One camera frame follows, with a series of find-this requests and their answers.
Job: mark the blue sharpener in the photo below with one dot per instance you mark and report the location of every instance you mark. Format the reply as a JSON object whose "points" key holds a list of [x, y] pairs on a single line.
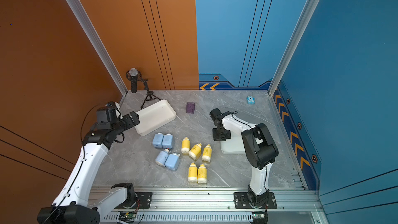
{"points": [[173, 161], [162, 157], [168, 141], [158, 140]]}

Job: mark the purple cube toy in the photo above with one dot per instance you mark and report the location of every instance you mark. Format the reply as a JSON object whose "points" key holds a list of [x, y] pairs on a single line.
{"points": [[190, 108]]}

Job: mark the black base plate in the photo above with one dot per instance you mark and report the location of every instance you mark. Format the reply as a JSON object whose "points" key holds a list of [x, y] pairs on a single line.
{"points": [[247, 200], [142, 201]]}

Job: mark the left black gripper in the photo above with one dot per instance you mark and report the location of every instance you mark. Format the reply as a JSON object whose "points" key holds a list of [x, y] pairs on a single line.
{"points": [[129, 123]]}

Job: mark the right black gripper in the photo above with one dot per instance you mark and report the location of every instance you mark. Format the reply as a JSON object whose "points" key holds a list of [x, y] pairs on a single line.
{"points": [[227, 136]]}

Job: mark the black mini tripod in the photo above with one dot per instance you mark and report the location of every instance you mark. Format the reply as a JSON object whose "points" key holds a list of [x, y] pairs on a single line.
{"points": [[149, 95]]}

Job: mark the blue sharpener upper right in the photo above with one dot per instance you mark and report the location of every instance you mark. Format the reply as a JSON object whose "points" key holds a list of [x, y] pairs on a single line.
{"points": [[168, 141]]}

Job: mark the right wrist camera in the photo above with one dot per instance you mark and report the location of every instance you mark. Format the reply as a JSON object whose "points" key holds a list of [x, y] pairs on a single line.
{"points": [[216, 116]]}

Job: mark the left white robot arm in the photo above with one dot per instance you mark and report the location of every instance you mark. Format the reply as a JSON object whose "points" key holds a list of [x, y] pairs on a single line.
{"points": [[72, 206]]}

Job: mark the left white storage tray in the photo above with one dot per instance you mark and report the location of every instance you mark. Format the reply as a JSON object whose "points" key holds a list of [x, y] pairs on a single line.
{"points": [[154, 117]]}

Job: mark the left green circuit board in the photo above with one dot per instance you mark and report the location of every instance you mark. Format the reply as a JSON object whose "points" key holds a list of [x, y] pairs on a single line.
{"points": [[127, 217]]}

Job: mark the right green circuit board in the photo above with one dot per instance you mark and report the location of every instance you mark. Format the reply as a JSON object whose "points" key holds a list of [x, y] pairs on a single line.
{"points": [[260, 217]]}

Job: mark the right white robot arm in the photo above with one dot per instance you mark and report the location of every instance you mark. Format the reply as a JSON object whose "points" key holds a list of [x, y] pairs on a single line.
{"points": [[256, 141]]}

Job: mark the blue sharpener lower right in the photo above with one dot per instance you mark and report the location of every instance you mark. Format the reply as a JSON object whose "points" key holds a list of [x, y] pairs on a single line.
{"points": [[173, 161]]}

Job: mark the blue sharpener lower left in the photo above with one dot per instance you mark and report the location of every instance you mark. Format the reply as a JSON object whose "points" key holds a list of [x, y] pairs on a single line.
{"points": [[162, 157]]}

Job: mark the small teal robot toy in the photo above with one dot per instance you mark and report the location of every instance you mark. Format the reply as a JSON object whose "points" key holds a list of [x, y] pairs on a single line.
{"points": [[250, 100]]}

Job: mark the right white storage tray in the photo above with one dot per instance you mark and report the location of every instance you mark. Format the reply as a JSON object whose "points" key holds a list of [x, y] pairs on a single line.
{"points": [[232, 146]]}

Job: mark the black microphone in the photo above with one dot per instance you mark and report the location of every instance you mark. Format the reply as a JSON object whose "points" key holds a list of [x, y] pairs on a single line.
{"points": [[133, 75]]}

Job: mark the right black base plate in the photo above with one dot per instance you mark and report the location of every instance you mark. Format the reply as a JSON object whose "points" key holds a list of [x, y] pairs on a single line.
{"points": [[247, 200]]}

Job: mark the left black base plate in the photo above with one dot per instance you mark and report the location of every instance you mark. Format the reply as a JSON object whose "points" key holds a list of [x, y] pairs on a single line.
{"points": [[142, 201]]}

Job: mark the green circuit board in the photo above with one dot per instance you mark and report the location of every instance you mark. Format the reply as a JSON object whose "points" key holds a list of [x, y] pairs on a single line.
{"points": [[260, 217], [127, 217]]}

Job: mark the blue sharpener upper left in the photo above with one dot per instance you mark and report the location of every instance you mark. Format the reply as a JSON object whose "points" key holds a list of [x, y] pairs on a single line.
{"points": [[158, 140]]}

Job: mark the white storage tray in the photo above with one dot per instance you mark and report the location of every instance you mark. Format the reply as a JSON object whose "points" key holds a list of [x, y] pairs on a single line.
{"points": [[232, 146], [154, 117]]}

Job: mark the aluminium rail frame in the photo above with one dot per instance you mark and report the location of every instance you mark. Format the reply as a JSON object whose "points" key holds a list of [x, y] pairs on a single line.
{"points": [[183, 205]]}

